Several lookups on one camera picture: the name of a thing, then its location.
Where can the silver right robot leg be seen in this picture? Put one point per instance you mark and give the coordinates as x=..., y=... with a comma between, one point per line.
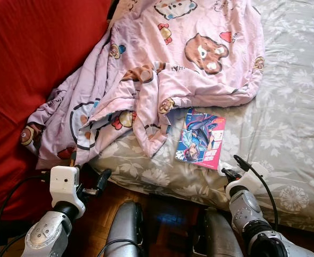
x=221, y=235

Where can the pink bear print blanket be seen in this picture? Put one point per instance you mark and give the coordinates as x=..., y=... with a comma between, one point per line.
x=200, y=80

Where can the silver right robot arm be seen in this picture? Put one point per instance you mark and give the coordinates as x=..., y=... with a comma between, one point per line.
x=245, y=206

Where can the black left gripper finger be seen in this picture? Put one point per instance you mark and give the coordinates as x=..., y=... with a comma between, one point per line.
x=75, y=168
x=104, y=179

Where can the manga book with pink cover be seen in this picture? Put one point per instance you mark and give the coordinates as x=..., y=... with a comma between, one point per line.
x=200, y=139

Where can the grey floral bed sheet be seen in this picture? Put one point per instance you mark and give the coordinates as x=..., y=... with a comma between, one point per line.
x=285, y=107

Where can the red fabric cushion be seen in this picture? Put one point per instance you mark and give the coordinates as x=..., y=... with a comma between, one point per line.
x=28, y=64

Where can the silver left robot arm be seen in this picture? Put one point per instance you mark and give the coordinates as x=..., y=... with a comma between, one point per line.
x=44, y=235

